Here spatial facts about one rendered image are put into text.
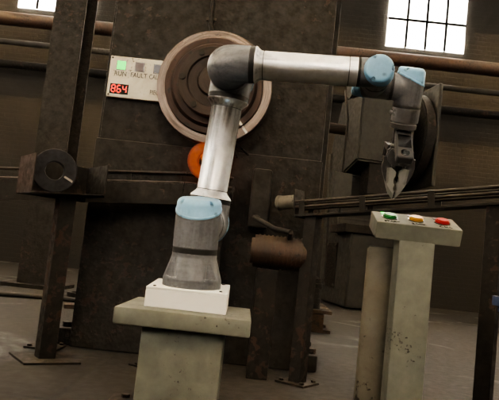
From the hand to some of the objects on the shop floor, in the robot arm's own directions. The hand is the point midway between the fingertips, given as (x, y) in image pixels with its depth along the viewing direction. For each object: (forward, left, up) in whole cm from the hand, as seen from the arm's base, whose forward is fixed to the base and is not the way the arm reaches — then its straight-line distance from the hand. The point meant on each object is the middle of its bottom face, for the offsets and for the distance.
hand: (393, 194), depth 175 cm
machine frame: (+113, +64, -72) cm, 149 cm away
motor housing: (+58, +30, -70) cm, 95 cm away
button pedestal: (-1, -7, -66) cm, 67 cm away
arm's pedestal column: (-19, +53, -65) cm, 86 cm away
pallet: (+267, +48, -82) cm, 283 cm away
